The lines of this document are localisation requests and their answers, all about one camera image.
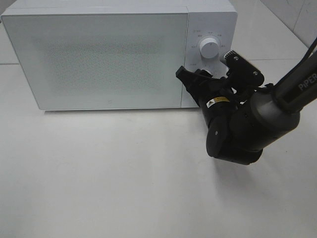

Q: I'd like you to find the white microwave oven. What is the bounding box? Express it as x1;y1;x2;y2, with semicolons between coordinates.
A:
0;0;237;109

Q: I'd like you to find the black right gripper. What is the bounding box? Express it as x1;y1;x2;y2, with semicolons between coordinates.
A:
175;66;250;106

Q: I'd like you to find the white microwave door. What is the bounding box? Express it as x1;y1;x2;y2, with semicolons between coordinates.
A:
2;14;187;111

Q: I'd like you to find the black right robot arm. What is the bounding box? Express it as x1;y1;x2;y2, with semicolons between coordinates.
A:
176;66;317;165

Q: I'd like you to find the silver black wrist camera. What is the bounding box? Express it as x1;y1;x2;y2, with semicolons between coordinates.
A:
220;50;264;89

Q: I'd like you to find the upper white power knob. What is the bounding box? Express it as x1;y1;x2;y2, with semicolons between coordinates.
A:
199;36;220;59

